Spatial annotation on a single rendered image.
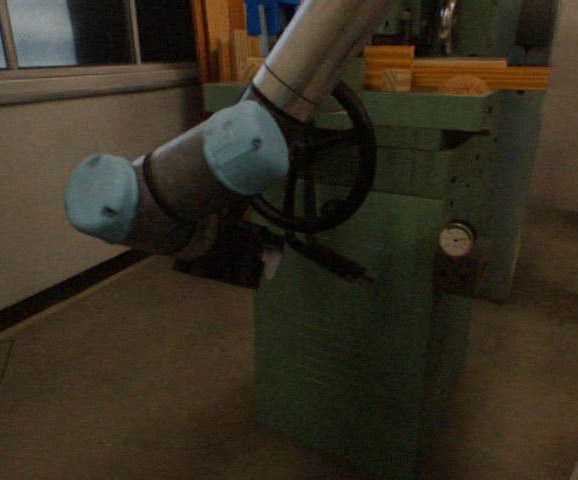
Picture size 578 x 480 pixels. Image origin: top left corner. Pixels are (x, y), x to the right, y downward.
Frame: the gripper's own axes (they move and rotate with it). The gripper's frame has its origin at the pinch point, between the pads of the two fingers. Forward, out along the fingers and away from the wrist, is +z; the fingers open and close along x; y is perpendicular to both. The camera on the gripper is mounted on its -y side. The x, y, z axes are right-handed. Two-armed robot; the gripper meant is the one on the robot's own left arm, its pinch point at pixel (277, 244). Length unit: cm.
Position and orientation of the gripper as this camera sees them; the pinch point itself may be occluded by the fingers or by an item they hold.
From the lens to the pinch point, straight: 75.1
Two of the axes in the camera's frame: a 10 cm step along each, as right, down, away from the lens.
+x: 8.7, 1.8, -4.6
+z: 4.3, 2.0, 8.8
